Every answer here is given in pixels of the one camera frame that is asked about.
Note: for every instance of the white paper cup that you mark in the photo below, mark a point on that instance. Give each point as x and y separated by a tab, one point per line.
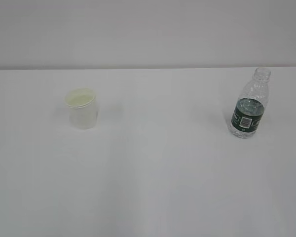
83	108

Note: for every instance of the clear plastic water bottle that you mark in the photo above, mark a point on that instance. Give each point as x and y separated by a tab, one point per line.
251	104

